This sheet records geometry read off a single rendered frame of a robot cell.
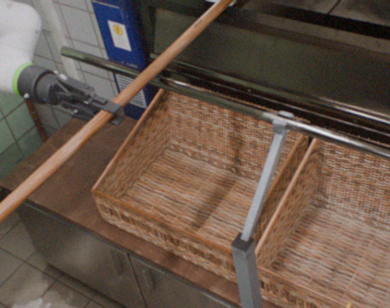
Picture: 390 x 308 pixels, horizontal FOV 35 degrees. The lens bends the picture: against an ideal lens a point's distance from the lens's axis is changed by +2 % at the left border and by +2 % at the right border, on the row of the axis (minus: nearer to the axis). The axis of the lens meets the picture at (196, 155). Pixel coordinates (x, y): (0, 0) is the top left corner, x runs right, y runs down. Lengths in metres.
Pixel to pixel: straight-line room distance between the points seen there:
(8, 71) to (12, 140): 1.42
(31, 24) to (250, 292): 0.88
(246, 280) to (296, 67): 0.66
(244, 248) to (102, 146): 1.04
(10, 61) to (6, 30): 0.08
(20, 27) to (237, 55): 0.67
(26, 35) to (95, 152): 0.80
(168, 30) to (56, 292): 1.25
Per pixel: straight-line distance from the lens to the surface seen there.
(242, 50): 1.91
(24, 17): 1.65
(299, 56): 1.82
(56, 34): 2.48
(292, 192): 1.81
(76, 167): 2.30
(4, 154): 3.03
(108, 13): 2.15
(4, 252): 2.94
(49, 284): 2.74
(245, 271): 1.52
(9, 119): 2.99
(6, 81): 1.64
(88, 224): 2.10
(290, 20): 1.74
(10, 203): 1.32
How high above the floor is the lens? 2.11
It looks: 44 degrees down
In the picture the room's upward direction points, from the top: 11 degrees counter-clockwise
